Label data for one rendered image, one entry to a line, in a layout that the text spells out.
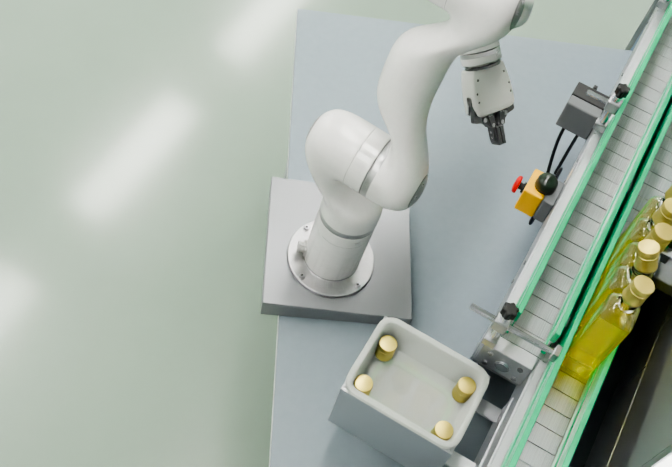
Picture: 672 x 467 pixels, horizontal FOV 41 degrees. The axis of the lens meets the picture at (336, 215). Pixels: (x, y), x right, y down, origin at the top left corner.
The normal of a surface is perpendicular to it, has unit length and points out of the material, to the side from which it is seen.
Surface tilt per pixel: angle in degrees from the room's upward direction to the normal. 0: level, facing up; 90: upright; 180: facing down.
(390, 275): 3
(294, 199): 3
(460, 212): 0
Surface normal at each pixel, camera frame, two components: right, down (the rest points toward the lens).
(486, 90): 0.39, 0.19
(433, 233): 0.15, -0.54
